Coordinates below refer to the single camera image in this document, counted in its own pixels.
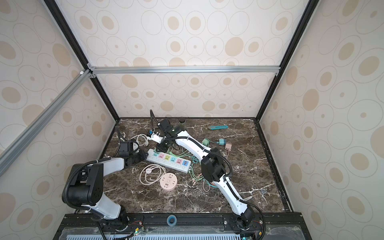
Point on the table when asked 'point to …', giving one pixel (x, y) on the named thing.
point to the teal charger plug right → (222, 141)
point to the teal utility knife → (214, 127)
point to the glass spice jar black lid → (182, 120)
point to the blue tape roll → (175, 220)
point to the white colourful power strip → (168, 160)
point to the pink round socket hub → (168, 181)
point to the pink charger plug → (228, 146)
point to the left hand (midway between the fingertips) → (151, 150)
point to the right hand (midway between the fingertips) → (159, 147)
